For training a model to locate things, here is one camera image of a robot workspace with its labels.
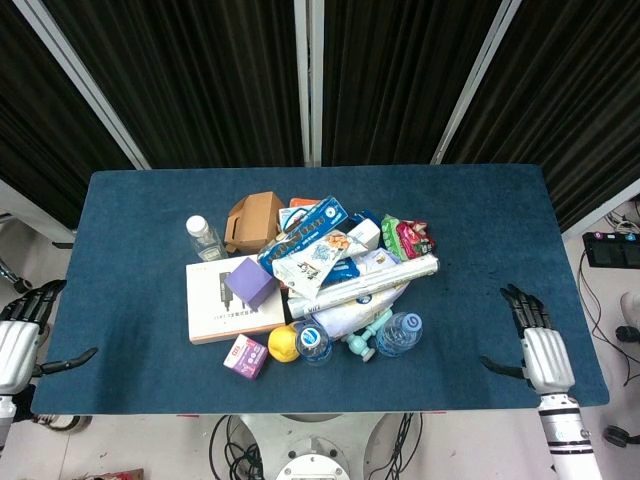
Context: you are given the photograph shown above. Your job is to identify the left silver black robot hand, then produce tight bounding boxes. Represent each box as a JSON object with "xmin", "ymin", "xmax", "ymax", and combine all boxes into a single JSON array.
[{"xmin": 0, "ymin": 279, "xmax": 99, "ymax": 396}]

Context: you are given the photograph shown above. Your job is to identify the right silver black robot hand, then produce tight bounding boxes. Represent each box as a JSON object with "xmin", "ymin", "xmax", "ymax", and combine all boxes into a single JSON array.
[{"xmin": 480, "ymin": 283, "xmax": 577, "ymax": 396}]

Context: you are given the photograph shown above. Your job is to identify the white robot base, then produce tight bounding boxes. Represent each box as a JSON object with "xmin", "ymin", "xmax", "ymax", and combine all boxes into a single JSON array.
[{"xmin": 234, "ymin": 412, "xmax": 396, "ymax": 480}]

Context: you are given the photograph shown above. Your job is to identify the clear bottle white cap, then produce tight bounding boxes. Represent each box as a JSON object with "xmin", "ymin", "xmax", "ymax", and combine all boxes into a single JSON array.
[{"xmin": 186, "ymin": 214, "xmax": 230, "ymax": 263}]

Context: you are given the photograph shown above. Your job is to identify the water bottle blue cap label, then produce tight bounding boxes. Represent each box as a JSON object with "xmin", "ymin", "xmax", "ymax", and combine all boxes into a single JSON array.
[{"xmin": 293, "ymin": 320, "xmax": 334, "ymax": 367}]

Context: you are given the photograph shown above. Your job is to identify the blue felt table mat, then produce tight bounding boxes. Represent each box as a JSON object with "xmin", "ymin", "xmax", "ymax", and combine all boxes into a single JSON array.
[{"xmin": 30, "ymin": 164, "xmax": 611, "ymax": 415}]

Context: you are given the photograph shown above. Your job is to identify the black foot pedal box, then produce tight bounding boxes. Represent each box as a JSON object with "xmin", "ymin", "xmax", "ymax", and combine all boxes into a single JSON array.
[{"xmin": 581, "ymin": 230, "xmax": 640, "ymax": 270}]

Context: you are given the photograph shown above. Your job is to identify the red snack packet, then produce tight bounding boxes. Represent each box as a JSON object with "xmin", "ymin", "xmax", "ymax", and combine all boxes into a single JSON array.
[{"xmin": 395, "ymin": 220, "xmax": 437, "ymax": 261}]

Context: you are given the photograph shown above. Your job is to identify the teal dumbbell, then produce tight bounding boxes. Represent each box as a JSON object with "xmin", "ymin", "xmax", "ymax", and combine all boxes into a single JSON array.
[{"xmin": 341, "ymin": 309, "xmax": 391, "ymax": 364}]

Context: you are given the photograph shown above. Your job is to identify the green snack packet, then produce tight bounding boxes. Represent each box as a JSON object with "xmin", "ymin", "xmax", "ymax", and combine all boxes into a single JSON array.
[{"xmin": 380, "ymin": 214, "xmax": 414, "ymax": 262}]

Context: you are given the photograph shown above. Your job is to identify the white cling film roll box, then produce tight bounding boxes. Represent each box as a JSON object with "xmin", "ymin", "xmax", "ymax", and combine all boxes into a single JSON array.
[{"xmin": 290, "ymin": 252, "xmax": 442, "ymax": 318}]

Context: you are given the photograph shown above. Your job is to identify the large white plastic bag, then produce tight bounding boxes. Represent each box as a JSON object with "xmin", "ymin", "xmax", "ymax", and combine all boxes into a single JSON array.
[{"xmin": 286, "ymin": 247, "xmax": 412, "ymax": 339}]

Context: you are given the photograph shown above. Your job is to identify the white flat product box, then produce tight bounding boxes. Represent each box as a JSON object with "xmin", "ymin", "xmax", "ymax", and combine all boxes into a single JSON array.
[{"xmin": 185, "ymin": 256, "xmax": 287, "ymax": 346}]

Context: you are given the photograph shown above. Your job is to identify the small white carton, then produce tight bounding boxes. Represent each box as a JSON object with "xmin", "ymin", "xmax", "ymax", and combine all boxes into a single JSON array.
[{"xmin": 346, "ymin": 218, "xmax": 382, "ymax": 251}]

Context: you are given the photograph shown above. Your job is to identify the pink purple small box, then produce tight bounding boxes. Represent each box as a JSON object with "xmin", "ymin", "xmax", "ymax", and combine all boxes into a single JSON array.
[{"xmin": 222, "ymin": 333, "xmax": 270, "ymax": 381}]

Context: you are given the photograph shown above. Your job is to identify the purple cube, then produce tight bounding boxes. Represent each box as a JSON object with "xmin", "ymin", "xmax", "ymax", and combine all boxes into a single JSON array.
[{"xmin": 223, "ymin": 256, "xmax": 278, "ymax": 313}]

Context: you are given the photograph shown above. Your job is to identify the yellow lemon toy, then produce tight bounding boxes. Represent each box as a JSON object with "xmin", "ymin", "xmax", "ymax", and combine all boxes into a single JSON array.
[{"xmin": 267, "ymin": 322, "xmax": 301, "ymax": 363}]

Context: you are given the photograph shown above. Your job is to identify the brown cardboard box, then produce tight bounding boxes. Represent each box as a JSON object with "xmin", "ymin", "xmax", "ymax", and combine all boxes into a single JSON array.
[{"xmin": 223, "ymin": 191, "xmax": 286, "ymax": 255}]

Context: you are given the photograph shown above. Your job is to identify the black cable bundle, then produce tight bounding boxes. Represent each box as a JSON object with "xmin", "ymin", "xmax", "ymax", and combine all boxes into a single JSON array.
[{"xmin": 208, "ymin": 413, "xmax": 266, "ymax": 480}]

